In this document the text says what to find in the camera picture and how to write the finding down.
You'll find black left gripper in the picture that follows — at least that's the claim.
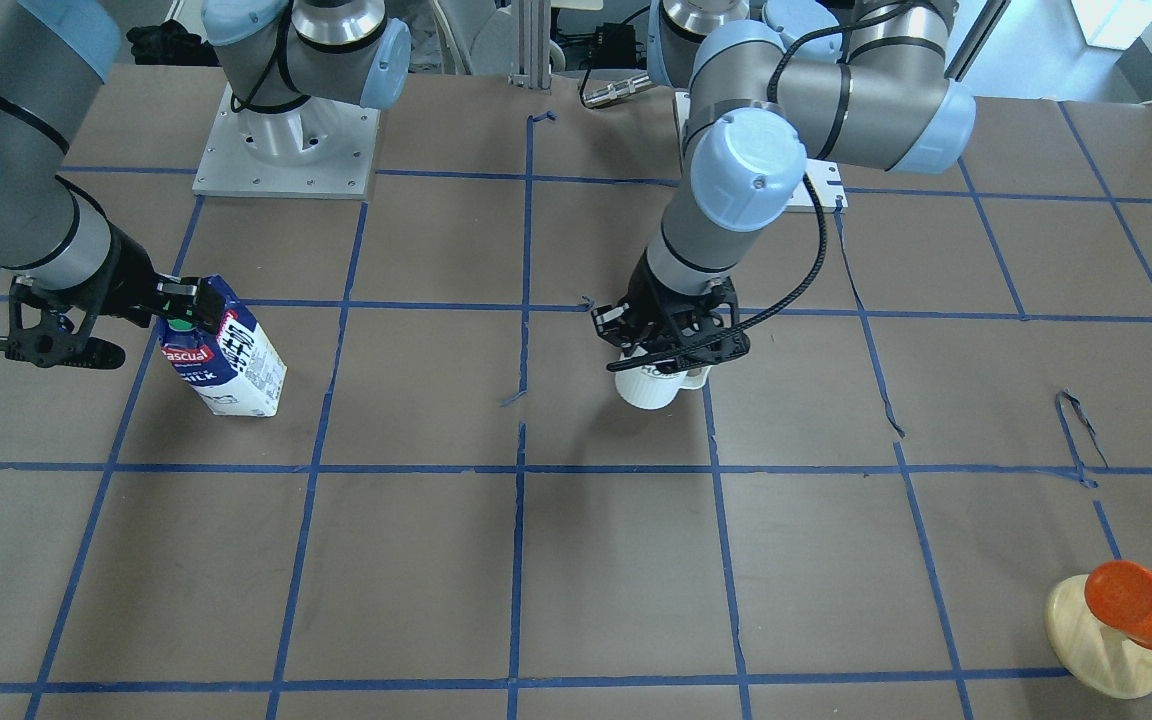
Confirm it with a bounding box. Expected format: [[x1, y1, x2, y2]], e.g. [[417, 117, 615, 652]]
[[591, 253, 751, 373]]

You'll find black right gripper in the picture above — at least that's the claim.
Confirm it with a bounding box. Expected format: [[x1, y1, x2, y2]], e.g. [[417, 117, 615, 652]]
[[97, 225, 202, 328]]

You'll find white HOME mug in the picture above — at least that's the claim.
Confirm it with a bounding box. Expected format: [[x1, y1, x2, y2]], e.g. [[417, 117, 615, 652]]
[[613, 365, 712, 410]]

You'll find blue white milk carton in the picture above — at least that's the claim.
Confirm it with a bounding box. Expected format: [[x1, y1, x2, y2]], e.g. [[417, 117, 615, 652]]
[[157, 275, 285, 416]]

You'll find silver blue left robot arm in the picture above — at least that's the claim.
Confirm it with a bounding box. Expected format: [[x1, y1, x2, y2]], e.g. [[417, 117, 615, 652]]
[[591, 1, 977, 373]]

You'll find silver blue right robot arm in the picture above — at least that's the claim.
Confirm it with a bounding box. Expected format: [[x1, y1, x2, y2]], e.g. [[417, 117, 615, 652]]
[[0, 1, 412, 327]]

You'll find orange mug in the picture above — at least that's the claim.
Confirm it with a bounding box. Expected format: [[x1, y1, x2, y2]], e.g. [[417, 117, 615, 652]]
[[1083, 560, 1152, 651]]

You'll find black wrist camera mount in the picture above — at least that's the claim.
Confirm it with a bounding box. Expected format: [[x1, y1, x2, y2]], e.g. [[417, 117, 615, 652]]
[[0, 275, 126, 370]]

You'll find aluminium frame post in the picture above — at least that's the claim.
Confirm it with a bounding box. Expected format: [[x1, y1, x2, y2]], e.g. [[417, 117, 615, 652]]
[[508, 0, 553, 92]]

